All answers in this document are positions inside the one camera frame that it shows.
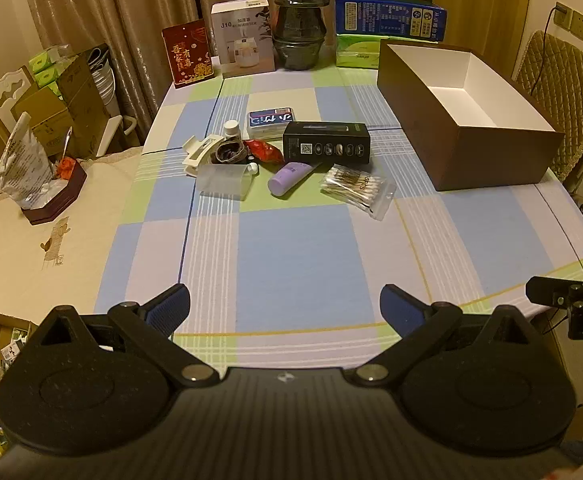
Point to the white carved chair back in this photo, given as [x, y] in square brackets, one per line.
[11, 85]

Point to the beige curtain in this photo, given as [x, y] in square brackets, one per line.
[121, 10]

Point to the red gift box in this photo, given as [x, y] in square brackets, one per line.
[189, 55]

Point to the red snack packet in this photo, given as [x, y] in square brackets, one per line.
[266, 151]

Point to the blue carton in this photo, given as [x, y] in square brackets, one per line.
[386, 17]

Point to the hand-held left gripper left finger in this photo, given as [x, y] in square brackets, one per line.
[171, 306]

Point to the clear plastic bag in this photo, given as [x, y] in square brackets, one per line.
[23, 160]

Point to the white stool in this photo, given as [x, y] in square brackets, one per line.
[113, 132]

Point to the brown cardboard box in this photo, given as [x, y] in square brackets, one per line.
[491, 160]

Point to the blue floss picks box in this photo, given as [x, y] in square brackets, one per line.
[269, 121]

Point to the tall brown cardboard carton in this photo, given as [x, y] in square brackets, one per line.
[71, 100]

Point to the brown pinecone ball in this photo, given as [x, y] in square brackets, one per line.
[229, 152]

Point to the stack of white bowls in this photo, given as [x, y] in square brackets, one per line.
[105, 82]

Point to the dark red octagonal box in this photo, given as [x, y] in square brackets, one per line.
[66, 195]

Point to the green tissue pack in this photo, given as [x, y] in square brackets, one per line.
[356, 52]

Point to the metal spoon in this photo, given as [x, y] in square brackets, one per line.
[67, 142]

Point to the wall socket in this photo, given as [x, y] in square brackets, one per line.
[574, 19]

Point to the bag of cotton swabs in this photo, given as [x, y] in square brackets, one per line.
[356, 190]

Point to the green tissue packs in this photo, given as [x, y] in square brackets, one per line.
[43, 67]

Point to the white hair clip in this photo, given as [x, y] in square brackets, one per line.
[199, 152]

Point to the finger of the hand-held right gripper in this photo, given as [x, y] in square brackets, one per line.
[546, 290]

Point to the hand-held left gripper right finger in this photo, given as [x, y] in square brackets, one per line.
[400, 308]

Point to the checkered cloth desktop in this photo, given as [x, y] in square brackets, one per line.
[296, 260]

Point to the translucent plastic cup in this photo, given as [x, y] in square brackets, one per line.
[221, 181]

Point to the white humidifier box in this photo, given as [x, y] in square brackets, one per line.
[244, 35]

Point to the black product box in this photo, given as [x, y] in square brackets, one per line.
[326, 142]

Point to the white pill bottle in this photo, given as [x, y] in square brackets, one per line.
[232, 129]

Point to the cream printed tablecloth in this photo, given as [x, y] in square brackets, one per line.
[46, 270]

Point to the purple tube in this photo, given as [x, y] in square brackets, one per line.
[289, 178]

